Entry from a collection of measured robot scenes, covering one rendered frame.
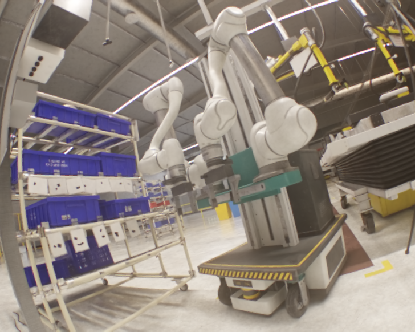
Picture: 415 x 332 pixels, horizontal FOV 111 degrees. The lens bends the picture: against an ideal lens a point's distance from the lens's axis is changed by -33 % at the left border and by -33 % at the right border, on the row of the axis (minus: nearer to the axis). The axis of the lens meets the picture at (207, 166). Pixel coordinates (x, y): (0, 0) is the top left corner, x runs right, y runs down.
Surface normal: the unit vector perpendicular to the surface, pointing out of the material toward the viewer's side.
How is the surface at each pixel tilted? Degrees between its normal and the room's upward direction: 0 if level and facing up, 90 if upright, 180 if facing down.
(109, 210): 90
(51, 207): 93
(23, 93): 90
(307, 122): 96
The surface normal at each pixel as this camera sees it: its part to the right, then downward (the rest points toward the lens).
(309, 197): -0.74, 0.07
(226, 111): 0.26, -0.10
